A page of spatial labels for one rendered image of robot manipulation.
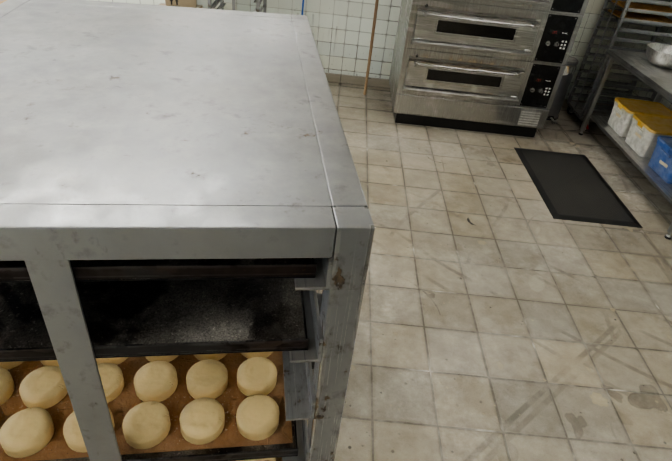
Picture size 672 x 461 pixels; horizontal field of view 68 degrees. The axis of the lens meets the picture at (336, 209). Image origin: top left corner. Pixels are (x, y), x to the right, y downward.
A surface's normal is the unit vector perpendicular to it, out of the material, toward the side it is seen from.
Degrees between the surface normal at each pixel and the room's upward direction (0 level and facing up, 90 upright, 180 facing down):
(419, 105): 90
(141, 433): 0
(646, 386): 0
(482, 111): 90
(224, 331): 0
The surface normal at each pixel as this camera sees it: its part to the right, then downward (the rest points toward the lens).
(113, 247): 0.13, 0.57
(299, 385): 0.10, -0.82
